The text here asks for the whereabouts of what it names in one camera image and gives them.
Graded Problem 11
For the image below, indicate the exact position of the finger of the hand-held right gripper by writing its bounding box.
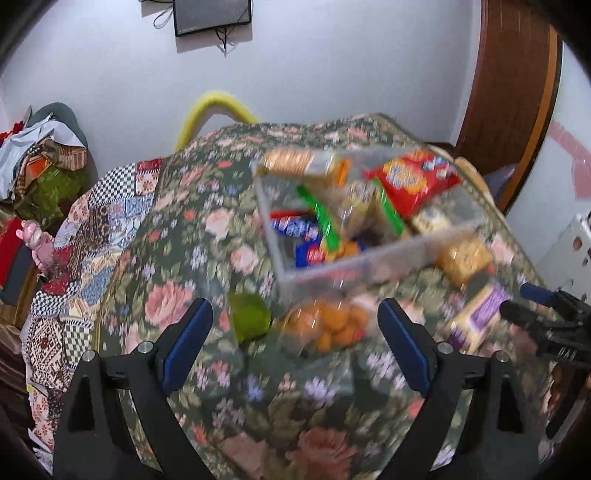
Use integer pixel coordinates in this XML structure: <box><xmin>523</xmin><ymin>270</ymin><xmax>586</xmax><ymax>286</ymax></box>
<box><xmin>500</xmin><ymin>300</ymin><xmax>568</xmax><ymax>342</ymax></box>
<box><xmin>519</xmin><ymin>282</ymin><xmax>591</xmax><ymax>324</ymax></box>

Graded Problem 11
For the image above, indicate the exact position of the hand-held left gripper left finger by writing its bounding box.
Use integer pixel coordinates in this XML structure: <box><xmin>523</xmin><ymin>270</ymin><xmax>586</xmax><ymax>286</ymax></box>
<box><xmin>53</xmin><ymin>298</ymin><xmax>218</xmax><ymax>480</ymax></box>

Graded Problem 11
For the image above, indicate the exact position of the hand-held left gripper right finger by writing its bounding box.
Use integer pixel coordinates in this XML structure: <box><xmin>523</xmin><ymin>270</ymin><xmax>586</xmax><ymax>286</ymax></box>
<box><xmin>378</xmin><ymin>298</ymin><xmax>539</xmax><ymax>480</ymax></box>

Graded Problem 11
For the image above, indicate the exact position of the purple label snack packet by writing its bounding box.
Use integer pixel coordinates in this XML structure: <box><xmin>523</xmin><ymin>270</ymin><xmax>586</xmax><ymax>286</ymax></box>
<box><xmin>450</xmin><ymin>281</ymin><xmax>509</xmax><ymax>352</ymax></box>

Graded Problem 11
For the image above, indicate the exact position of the yellow snack packet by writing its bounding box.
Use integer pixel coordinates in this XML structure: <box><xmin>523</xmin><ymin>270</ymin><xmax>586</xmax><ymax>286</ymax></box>
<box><xmin>434</xmin><ymin>240</ymin><xmax>493</xmax><ymax>289</ymax></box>

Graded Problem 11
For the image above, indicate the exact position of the bag of orange buns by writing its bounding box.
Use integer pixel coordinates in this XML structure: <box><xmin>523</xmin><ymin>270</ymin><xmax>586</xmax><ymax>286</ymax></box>
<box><xmin>286</xmin><ymin>298</ymin><xmax>375</xmax><ymax>354</ymax></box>

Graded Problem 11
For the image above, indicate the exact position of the clear plastic storage box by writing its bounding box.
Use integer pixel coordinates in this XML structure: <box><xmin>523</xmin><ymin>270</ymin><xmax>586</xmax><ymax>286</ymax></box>
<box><xmin>252</xmin><ymin>148</ymin><xmax>490</xmax><ymax>308</ymax></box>

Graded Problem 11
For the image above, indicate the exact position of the blue chip packet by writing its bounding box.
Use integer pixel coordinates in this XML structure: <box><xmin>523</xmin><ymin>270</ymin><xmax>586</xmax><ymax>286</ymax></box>
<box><xmin>270</xmin><ymin>212</ymin><xmax>334</xmax><ymax>269</ymax></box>

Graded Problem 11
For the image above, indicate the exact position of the bread packet with green ends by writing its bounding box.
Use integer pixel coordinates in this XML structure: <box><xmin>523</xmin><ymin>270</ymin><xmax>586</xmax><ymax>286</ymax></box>
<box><xmin>298</xmin><ymin>180</ymin><xmax>413</xmax><ymax>252</ymax></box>

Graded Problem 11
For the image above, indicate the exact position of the red snack packet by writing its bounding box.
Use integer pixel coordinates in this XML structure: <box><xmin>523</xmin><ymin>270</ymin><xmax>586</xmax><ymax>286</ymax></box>
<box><xmin>365</xmin><ymin>150</ymin><xmax>463</xmax><ymax>220</ymax></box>

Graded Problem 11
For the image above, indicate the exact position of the long biscuit roll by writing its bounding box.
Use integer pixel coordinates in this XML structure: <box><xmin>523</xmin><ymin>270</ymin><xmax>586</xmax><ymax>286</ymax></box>
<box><xmin>261</xmin><ymin>148</ymin><xmax>352</xmax><ymax>186</ymax></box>

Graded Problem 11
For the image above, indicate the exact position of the white perforated box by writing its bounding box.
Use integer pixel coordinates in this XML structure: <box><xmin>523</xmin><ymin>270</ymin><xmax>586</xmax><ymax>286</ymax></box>
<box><xmin>538</xmin><ymin>212</ymin><xmax>591</xmax><ymax>296</ymax></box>

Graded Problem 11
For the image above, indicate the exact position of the green round packet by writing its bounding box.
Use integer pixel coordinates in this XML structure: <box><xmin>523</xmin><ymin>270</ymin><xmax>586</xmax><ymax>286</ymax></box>
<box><xmin>228</xmin><ymin>293</ymin><xmax>273</xmax><ymax>344</ymax></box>

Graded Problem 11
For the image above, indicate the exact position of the floral blanket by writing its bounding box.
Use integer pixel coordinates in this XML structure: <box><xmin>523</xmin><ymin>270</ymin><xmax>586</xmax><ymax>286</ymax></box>
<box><xmin>97</xmin><ymin>113</ymin><xmax>555</xmax><ymax>480</ymax></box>

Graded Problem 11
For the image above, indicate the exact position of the patchwork quilt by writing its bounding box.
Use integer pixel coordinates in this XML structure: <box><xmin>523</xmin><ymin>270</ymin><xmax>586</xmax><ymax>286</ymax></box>
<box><xmin>21</xmin><ymin>157</ymin><xmax>167</xmax><ymax>462</ymax></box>

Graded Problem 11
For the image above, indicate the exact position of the pink band sticker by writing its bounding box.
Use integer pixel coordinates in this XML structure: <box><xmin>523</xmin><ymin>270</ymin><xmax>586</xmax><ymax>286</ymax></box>
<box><xmin>549</xmin><ymin>120</ymin><xmax>591</xmax><ymax>200</ymax></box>

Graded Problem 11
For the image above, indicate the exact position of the pink toy figure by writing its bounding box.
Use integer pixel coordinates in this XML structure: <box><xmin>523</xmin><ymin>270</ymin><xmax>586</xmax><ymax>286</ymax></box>
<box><xmin>16</xmin><ymin>219</ymin><xmax>57</xmax><ymax>269</ymax></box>

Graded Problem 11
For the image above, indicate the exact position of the brown wooden door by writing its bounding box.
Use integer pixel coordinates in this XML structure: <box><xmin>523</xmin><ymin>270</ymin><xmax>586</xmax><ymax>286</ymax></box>
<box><xmin>455</xmin><ymin>0</ymin><xmax>563</xmax><ymax>214</ymax></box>

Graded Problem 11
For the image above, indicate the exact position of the white sliding wardrobe door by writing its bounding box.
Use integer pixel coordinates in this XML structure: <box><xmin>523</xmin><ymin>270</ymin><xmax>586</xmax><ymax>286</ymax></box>
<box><xmin>503</xmin><ymin>44</ymin><xmax>591</xmax><ymax>296</ymax></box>

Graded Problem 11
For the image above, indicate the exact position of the red box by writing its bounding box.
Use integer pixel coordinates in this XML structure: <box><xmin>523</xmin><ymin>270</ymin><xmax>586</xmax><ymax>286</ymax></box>
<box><xmin>0</xmin><ymin>217</ymin><xmax>25</xmax><ymax>287</ymax></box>

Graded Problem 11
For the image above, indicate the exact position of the green patterned cloth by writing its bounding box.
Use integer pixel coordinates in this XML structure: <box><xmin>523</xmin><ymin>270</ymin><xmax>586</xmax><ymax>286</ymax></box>
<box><xmin>18</xmin><ymin>166</ymin><xmax>84</xmax><ymax>222</ymax></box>

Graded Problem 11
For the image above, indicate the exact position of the yellow chair back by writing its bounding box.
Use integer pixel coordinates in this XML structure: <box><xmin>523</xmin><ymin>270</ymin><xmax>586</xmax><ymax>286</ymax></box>
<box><xmin>175</xmin><ymin>91</ymin><xmax>259</xmax><ymax>151</ymax></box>

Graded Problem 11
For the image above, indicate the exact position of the pile of clothes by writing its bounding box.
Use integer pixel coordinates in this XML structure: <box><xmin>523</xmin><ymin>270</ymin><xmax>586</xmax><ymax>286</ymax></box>
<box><xmin>0</xmin><ymin>108</ymin><xmax>88</xmax><ymax>204</ymax></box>

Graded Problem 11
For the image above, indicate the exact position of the grey green chair back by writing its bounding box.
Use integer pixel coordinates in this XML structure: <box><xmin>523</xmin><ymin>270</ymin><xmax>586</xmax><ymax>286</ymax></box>
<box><xmin>28</xmin><ymin>102</ymin><xmax>88</xmax><ymax>148</ymax></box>

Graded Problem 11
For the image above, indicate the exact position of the black hanging cable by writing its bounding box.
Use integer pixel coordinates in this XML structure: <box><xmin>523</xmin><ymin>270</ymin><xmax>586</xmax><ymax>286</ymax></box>
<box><xmin>215</xmin><ymin>27</ymin><xmax>237</xmax><ymax>55</ymax></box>

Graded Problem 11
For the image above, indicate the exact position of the small black wall monitor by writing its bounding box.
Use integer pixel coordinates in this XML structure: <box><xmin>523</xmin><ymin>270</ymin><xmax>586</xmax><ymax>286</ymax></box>
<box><xmin>173</xmin><ymin>0</ymin><xmax>252</xmax><ymax>38</ymax></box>

